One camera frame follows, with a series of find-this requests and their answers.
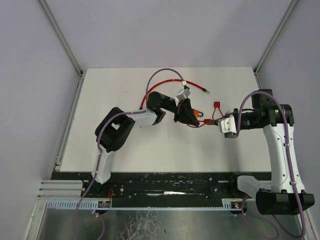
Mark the orange black padlock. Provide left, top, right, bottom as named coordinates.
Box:
left=193, top=109, right=204, bottom=118

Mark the red cable padlock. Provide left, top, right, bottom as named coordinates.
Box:
left=212, top=101, right=224, bottom=120
left=187, top=118, right=214, bottom=129

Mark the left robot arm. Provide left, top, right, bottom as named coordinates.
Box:
left=91, top=91, right=200, bottom=184

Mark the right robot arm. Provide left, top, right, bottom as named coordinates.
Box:
left=212, top=89, right=315, bottom=215

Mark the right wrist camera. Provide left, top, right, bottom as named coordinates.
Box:
left=218, top=116, right=237, bottom=135

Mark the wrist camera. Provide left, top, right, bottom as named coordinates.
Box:
left=174, top=87, right=191, bottom=105
left=218, top=116, right=237, bottom=135

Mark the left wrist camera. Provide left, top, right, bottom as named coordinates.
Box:
left=174, top=87, right=191, bottom=105

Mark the thick red cable lock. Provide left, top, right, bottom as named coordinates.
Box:
left=139, top=78, right=210, bottom=109

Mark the right aluminium frame post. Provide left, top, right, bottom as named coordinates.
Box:
left=253, top=0, right=300, bottom=77

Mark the aluminium frame post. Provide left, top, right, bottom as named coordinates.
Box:
left=38, top=0, right=85, bottom=76
left=253, top=0, right=300, bottom=77

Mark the grey slotted cable duct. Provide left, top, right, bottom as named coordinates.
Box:
left=46, top=199, right=240, bottom=211

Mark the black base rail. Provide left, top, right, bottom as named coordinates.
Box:
left=49, top=171, right=291, bottom=208

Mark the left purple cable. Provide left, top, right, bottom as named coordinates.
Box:
left=72, top=68, right=187, bottom=240

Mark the left aluminium frame post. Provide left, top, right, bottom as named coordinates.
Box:
left=38, top=0, right=85, bottom=76

